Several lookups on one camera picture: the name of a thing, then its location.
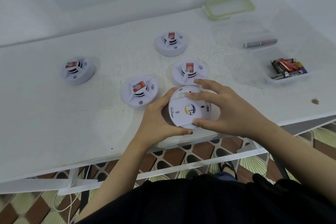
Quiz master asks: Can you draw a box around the green-rimmed clear container lid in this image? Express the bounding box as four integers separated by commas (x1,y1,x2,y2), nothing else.
202,0,256,21

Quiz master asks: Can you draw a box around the silver pen-shaped tool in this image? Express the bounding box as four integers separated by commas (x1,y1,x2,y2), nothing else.
243,38,278,49

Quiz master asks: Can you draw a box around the white upturned smoke detector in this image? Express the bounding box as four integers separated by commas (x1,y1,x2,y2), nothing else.
161,86,212,129

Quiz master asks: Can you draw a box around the pile of assorted batteries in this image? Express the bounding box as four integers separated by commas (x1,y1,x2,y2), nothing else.
269,58,307,80

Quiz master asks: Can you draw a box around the person's left forearm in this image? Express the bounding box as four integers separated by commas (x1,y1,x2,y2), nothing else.
75,137,154,223

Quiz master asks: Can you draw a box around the person's black clothing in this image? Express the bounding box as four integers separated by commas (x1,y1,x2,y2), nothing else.
76,173,336,224

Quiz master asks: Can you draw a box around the person's foot in black sandal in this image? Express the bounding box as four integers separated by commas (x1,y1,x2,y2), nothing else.
215,162,238,182

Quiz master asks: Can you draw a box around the white cable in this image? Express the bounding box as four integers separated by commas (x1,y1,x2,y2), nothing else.
52,165,91,224

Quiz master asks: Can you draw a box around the person's right hand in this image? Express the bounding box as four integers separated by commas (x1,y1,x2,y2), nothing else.
186,79,277,141

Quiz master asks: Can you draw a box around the person's right forearm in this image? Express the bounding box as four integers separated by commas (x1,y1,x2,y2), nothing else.
258,123,336,206

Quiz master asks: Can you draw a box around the clear plastic container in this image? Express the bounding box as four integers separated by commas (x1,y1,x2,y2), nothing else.
210,0,332,87

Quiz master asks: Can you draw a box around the person's left hand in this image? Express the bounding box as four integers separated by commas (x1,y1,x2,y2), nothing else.
132,87,194,151

